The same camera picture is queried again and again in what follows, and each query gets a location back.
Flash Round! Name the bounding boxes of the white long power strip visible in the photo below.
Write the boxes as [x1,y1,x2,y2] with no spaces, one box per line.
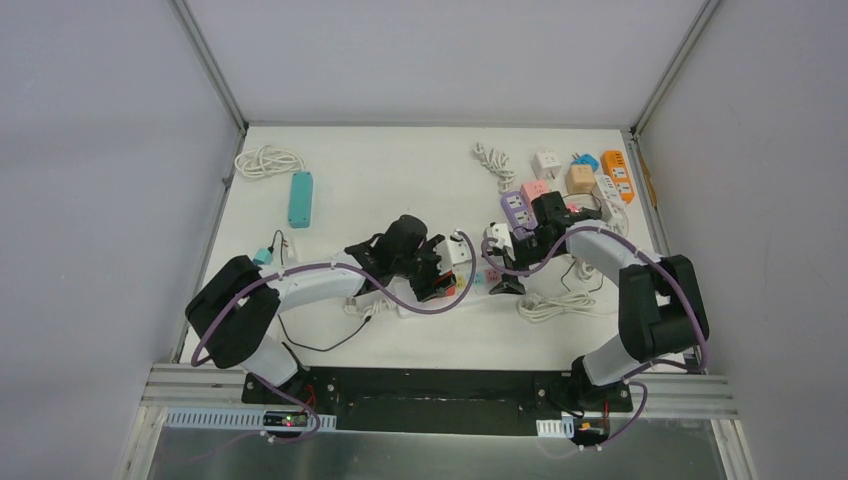
[390,264,501,310]

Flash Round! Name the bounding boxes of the purple power strip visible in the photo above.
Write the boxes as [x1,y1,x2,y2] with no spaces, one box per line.
[500,191,537,240]

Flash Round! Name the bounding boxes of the pink cube socket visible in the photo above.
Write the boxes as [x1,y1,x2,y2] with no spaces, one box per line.
[520,179,550,205]

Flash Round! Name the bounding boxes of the white cube socket with picture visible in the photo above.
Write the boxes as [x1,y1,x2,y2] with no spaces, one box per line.
[531,150,562,180]

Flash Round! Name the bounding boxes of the teal power strip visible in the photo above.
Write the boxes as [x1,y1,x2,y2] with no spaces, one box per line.
[287,171,314,229]

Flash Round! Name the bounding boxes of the teal charger plug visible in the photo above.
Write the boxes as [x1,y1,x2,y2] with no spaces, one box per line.
[252,247,274,266]

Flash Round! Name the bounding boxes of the red cube socket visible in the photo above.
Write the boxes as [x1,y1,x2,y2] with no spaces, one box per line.
[433,273,457,298]

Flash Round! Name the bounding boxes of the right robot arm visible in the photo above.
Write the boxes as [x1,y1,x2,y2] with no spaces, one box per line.
[481,193,709,410]

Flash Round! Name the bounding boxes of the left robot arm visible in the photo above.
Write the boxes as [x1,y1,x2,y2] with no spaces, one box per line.
[185,215,456,405]

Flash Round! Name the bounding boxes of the beige cube adapter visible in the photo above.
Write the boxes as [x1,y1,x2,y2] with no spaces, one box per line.
[564,164,596,194]

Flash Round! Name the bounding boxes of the small blue adapter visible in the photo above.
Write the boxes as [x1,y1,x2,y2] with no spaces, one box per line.
[573,153,600,172]

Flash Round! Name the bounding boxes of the orange power strip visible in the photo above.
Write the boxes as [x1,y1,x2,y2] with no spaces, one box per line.
[600,150,635,204]

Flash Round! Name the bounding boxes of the white flat adapter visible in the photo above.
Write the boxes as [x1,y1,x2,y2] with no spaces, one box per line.
[280,239,298,264]

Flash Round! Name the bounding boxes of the coiled white cable front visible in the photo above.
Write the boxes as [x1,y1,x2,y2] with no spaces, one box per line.
[515,290,621,324]

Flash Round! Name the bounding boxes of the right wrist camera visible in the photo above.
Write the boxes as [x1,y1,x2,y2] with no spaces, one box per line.
[483,223,514,258]

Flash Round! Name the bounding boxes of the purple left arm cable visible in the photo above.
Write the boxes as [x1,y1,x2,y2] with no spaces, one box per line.
[190,229,478,445]

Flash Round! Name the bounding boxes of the white cable with plug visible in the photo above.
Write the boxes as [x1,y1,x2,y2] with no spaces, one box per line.
[472,140,519,193]

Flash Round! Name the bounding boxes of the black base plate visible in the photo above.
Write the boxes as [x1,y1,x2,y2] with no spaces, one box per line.
[280,367,633,436]

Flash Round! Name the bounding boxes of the teal strip white cord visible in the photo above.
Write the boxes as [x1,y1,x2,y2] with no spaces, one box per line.
[235,144,307,179]

